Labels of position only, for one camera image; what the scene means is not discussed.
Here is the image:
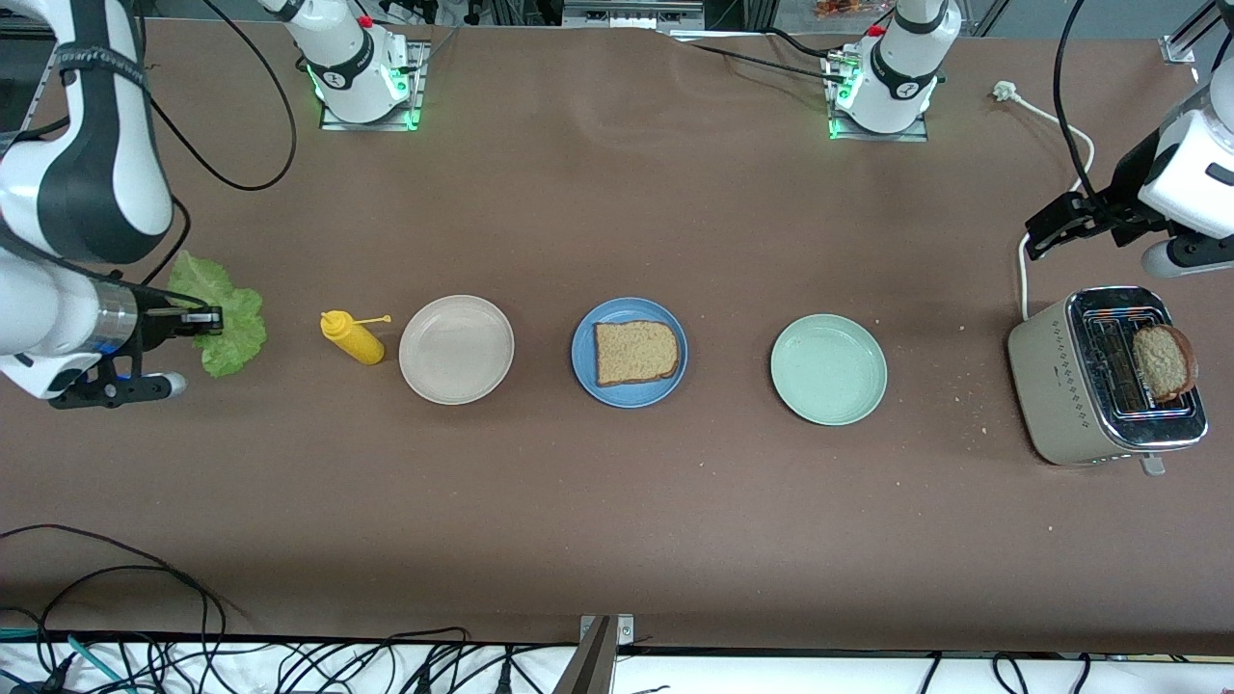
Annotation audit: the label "green lettuce leaf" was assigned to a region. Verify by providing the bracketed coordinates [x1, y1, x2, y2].
[168, 251, 269, 379]

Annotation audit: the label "yellow mustard squeeze bottle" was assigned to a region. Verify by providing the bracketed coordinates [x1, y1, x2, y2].
[320, 309, 392, 366]

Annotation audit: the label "brown bread slice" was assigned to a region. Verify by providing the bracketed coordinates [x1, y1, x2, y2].
[1132, 324, 1199, 404]
[593, 320, 681, 388]

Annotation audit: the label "mint green plate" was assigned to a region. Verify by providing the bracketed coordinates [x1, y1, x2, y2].
[769, 313, 889, 427]

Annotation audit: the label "beige plate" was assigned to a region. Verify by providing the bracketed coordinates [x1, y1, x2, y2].
[398, 294, 516, 406]

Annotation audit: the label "blue plate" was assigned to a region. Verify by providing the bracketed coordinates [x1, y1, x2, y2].
[571, 297, 689, 409]

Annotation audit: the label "beige chrome toaster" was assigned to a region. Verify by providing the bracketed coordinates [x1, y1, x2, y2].
[1007, 286, 1209, 477]

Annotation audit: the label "aluminium profile bar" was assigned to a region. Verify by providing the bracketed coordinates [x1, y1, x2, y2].
[562, 0, 707, 30]

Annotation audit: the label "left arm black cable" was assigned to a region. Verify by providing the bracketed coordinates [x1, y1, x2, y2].
[1053, 0, 1112, 209]

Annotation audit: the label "white toaster power cable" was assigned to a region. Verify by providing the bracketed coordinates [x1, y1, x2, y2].
[993, 81, 1096, 322]

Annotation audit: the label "aluminium frame profile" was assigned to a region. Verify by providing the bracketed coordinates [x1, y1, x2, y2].
[1160, 0, 1234, 67]

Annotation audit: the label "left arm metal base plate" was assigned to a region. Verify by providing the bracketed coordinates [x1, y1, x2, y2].
[827, 48, 930, 143]

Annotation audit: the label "long looping black cable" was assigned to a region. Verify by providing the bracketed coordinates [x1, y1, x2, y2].
[0, 523, 228, 676]

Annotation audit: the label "short looping black cable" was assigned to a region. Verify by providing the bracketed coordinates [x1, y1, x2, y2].
[39, 564, 209, 676]

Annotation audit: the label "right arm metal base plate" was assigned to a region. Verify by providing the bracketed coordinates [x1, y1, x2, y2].
[319, 40, 428, 132]

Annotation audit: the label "teal cable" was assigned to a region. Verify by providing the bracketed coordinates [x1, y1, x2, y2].
[0, 627, 136, 694]

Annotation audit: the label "black base supply cable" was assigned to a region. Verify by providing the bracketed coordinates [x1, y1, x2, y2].
[675, 27, 849, 86]

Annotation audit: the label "tangled black cables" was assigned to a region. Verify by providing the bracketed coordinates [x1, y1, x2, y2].
[227, 627, 579, 694]

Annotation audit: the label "metal table edge bracket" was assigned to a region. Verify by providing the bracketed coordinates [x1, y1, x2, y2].
[554, 614, 635, 694]

